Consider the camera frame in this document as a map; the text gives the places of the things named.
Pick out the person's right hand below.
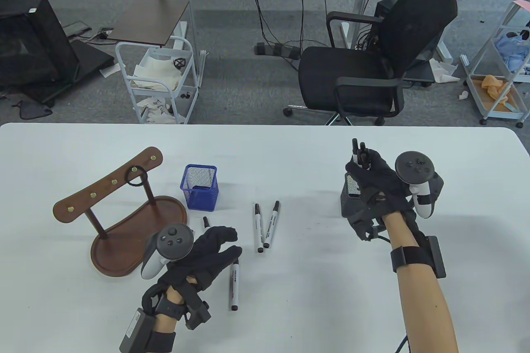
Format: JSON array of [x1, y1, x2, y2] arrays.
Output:
[[346, 149, 415, 221]]

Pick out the person's left hand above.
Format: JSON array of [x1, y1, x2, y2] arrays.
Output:
[[164, 226, 243, 291]]

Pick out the white marker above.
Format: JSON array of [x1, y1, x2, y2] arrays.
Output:
[[202, 201, 281, 311]]

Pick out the black elastic band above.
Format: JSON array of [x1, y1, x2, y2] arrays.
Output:
[[126, 167, 148, 187]]

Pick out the person's right forearm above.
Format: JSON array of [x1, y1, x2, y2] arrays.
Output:
[[383, 210, 460, 353]]

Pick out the black wrist band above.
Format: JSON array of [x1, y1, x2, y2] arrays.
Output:
[[155, 297, 185, 320]]

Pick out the grey white handheld controller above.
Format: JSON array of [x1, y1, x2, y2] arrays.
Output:
[[395, 150, 445, 219], [141, 224, 194, 280]]

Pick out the black mesh pen holder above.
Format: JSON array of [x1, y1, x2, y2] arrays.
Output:
[[340, 173, 365, 221]]

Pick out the blue mesh pen holder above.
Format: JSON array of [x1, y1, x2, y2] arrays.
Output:
[[180, 164, 219, 210]]

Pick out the brown wooden hook stand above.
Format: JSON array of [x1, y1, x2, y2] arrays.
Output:
[[53, 146, 189, 277]]

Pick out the black wrist sensor box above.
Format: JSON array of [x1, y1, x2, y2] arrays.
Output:
[[426, 236, 447, 279], [119, 307, 156, 353]]

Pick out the black mesh office chair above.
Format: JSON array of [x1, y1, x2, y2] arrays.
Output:
[[284, 0, 459, 127]]

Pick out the white crumpled floor sheet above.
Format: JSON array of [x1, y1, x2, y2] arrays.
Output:
[[428, 58, 461, 84]]

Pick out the white shelf trolley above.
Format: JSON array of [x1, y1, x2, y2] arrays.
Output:
[[461, 0, 530, 127]]

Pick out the scribbled white papers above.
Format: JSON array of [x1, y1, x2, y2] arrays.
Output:
[[140, 96, 176, 124]]

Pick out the orange cloth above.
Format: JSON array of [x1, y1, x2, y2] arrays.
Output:
[[480, 75, 513, 106]]

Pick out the black floor power strip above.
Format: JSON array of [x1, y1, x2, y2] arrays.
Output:
[[254, 42, 301, 60]]

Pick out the white rolling cart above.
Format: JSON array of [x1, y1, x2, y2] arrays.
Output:
[[115, 36, 199, 125]]

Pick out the black computer tower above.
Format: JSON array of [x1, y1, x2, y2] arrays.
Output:
[[375, 0, 404, 45]]

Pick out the blue cloth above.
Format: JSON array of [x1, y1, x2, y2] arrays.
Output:
[[494, 34, 530, 74]]

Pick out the white cloth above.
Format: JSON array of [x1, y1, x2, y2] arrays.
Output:
[[133, 55, 183, 89]]

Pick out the black monitor stand base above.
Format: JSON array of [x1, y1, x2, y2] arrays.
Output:
[[0, 38, 115, 106]]

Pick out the brown side table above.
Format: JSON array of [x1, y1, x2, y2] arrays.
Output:
[[107, 0, 190, 46]]

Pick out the large black monitor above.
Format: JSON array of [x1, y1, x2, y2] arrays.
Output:
[[0, 0, 80, 89]]

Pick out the black fabric forearm strap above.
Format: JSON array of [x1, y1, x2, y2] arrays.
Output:
[[143, 330, 176, 353], [390, 247, 431, 273]]

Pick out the black cable loop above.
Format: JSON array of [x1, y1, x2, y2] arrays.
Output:
[[12, 100, 53, 120]]

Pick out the silver metal post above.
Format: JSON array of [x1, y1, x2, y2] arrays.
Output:
[[181, 0, 207, 89]]

